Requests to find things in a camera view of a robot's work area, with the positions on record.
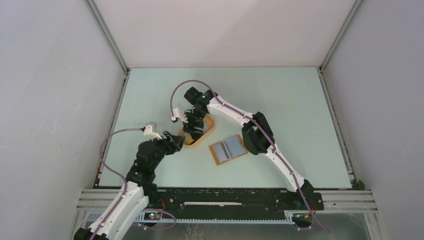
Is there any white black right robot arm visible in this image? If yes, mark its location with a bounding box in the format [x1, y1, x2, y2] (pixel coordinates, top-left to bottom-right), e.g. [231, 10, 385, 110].
[182, 87, 315, 209]

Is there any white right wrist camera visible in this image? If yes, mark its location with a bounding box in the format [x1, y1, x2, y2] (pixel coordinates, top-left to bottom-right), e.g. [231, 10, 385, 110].
[170, 107, 188, 123]

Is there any orange leather card holder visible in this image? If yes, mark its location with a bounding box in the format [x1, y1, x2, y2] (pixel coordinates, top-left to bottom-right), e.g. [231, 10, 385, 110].
[209, 134, 249, 166]

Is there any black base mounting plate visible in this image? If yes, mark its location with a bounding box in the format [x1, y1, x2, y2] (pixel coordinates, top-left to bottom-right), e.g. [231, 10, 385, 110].
[148, 187, 324, 220]

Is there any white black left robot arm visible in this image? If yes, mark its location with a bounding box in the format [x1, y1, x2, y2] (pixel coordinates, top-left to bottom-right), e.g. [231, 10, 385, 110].
[73, 131, 186, 240]

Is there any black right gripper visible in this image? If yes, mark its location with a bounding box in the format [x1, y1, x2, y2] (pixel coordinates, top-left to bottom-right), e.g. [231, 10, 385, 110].
[180, 109, 207, 140]

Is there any beige oval plastic tray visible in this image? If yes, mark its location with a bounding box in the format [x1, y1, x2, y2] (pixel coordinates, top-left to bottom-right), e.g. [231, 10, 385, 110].
[178, 114, 215, 148]

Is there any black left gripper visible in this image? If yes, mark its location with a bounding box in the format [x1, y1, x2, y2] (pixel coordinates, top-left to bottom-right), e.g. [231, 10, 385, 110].
[148, 130, 185, 170]

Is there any white slotted cable duct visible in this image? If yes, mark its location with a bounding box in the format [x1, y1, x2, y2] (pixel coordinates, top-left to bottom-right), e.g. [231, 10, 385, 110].
[86, 211, 296, 225]

